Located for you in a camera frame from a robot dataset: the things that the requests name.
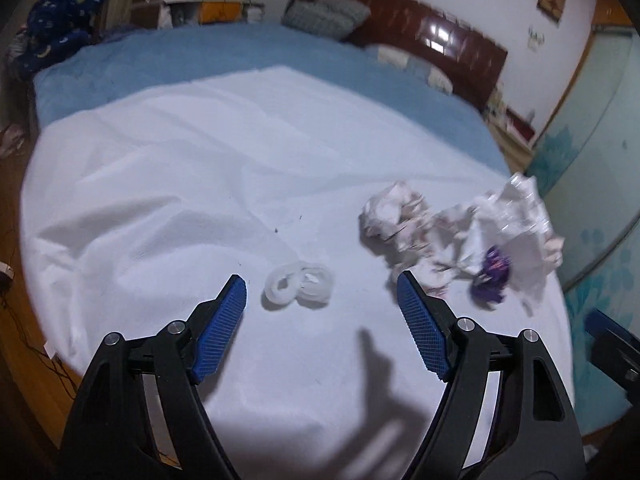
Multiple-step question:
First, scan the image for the grey pillow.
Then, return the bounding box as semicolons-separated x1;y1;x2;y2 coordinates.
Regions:
281;0;372;43

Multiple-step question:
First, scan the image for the black floor cable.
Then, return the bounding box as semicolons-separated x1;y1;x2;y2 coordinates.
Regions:
0;260;77;393

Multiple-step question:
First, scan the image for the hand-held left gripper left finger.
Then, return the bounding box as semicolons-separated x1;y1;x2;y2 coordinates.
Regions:
59;274;248;480

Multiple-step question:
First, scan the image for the dark wooden headboard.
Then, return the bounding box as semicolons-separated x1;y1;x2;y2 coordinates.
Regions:
290;0;508;113

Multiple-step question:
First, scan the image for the white bed sheet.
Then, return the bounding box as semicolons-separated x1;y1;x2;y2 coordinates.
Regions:
20;65;576;467

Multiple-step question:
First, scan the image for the blue bed blanket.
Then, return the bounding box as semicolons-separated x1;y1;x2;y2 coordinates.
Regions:
32;22;510;181

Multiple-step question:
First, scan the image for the purple crumpled wrapper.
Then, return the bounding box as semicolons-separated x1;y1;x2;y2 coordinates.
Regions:
469;245;513;307

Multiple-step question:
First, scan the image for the clear crumpled plastic wrapper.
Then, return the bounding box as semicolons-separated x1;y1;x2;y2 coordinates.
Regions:
474;172;556;242

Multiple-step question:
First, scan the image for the glass sliding wardrobe door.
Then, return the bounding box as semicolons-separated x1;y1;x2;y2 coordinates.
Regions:
525;25;640;437

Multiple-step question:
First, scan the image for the white plastic ring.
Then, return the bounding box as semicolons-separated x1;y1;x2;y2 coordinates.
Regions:
261;261;335;311

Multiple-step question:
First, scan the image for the white nightstand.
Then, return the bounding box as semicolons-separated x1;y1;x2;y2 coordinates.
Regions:
487;105;537;171

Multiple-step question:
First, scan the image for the red item on nightstand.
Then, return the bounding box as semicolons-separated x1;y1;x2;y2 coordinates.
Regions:
506;107;537;139

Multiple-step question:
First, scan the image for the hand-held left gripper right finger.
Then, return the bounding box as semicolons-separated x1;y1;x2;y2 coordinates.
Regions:
396;270;586;480

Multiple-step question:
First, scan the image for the white printed paper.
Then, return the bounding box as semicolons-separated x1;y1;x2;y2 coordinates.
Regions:
359;180;432;267
400;204;483;293

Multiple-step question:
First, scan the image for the dark blue starry blanket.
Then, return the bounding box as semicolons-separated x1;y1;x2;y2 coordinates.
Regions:
7;0;112;82

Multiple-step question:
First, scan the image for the orange box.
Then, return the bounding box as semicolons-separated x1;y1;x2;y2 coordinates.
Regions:
199;1;251;25

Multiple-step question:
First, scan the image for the white pillow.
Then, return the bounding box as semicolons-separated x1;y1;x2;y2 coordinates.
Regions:
376;44;410;69
429;67;455;97

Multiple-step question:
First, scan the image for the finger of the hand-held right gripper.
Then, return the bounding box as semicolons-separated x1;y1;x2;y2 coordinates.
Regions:
584;308;640;406

